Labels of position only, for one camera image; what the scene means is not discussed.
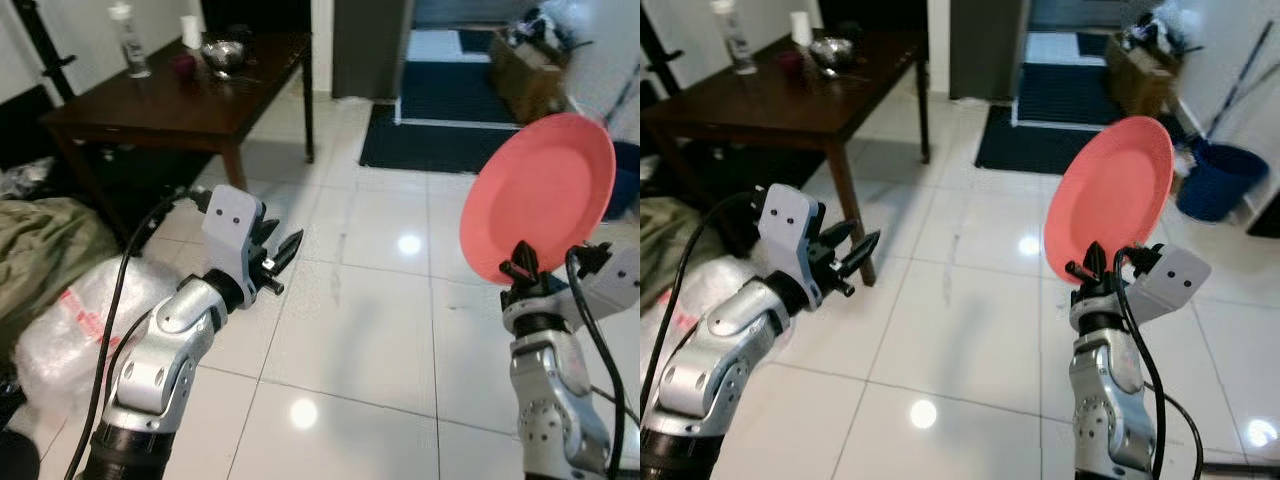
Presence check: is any brown cardboard box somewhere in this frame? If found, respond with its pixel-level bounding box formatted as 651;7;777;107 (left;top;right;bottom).
488;30;573;123
1104;33;1188;118

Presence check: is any dark blue floor mat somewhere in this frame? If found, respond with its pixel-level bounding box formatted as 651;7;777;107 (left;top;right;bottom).
358;60;546;175
973;60;1193;177

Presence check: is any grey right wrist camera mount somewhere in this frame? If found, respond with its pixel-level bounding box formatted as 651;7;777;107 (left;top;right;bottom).
568;243;641;333
1122;246;1214;325

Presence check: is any olive green cloth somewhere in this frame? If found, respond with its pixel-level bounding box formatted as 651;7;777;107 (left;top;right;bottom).
0;196;123;356
640;203;706;306

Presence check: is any dark grey door panel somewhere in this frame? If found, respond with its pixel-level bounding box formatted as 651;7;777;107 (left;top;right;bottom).
948;0;1033;101
331;0;417;101

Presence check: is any stainless steel bowl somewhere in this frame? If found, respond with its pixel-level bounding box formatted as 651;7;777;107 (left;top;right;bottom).
809;36;857;74
199;39;248;77

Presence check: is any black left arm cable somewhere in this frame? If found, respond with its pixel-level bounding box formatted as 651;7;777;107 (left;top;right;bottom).
640;190;766;431
62;188;213;480

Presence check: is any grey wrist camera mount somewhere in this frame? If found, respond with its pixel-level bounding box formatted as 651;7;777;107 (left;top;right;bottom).
756;184;827;283
201;185;267;288
1122;246;1214;325
568;243;641;333

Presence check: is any white red-printed plastic bag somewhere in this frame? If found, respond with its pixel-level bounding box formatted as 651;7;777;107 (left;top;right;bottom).
12;255;183;413
652;256;769;346

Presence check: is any clear white-capped water bottle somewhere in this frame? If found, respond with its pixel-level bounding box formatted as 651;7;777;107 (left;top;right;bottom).
711;0;759;77
107;2;153;80

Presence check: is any mop handle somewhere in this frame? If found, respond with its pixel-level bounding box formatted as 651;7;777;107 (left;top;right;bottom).
1203;18;1278;143

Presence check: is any dark brown wooden table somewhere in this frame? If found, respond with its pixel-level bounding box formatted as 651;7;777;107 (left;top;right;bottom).
642;28;933;288
38;30;316;241

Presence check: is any black slanted stand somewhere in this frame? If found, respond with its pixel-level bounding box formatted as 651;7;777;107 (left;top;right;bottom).
640;5;683;101
8;0;79;106

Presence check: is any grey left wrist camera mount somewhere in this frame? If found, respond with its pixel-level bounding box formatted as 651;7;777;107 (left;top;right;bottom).
756;184;827;283
201;185;267;288

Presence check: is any pink plate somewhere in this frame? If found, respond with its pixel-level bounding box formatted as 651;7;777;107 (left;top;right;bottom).
459;112;617;287
1042;114;1177;287

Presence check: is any blue bucket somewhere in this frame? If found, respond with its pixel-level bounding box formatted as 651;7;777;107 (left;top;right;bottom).
1176;142;1272;224
603;140;641;223

